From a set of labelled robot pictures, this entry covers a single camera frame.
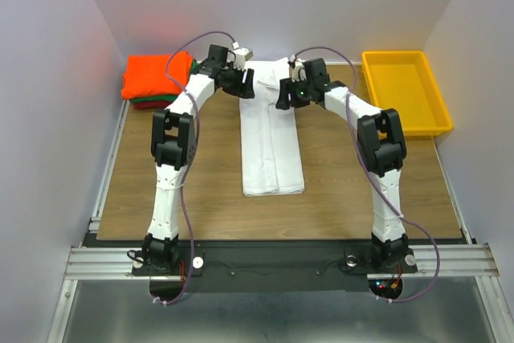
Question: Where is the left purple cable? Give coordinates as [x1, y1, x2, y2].
[150, 31, 242, 307]

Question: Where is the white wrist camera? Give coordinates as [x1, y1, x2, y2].
[288, 56, 307, 82]
[232, 47, 254, 71]

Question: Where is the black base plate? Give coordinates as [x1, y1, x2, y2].
[128, 239, 418, 300]

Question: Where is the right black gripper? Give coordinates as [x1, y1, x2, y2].
[274, 75, 314, 110]

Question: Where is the orange folded t shirt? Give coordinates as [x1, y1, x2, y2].
[121, 51, 193, 100]

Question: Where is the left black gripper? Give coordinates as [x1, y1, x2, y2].
[220, 60, 255, 98]

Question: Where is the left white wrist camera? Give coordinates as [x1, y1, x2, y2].
[232, 47, 254, 71]

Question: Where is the purple cable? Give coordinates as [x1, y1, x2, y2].
[289, 46, 443, 304]
[150, 31, 242, 307]

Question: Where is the yellow plastic tray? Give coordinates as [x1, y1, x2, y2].
[361, 51, 453, 137]

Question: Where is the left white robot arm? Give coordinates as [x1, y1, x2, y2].
[140, 43, 255, 274]

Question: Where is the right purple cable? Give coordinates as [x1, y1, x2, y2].
[289, 46, 443, 304]

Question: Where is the white t shirt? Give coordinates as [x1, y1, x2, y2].
[239, 58, 305, 198]

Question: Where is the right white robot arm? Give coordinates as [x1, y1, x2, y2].
[275, 56, 409, 271]

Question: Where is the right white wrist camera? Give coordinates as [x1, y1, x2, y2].
[288, 56, 307, 82]

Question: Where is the red folded t shirt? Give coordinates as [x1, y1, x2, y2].
[133, 100, 172, 111]

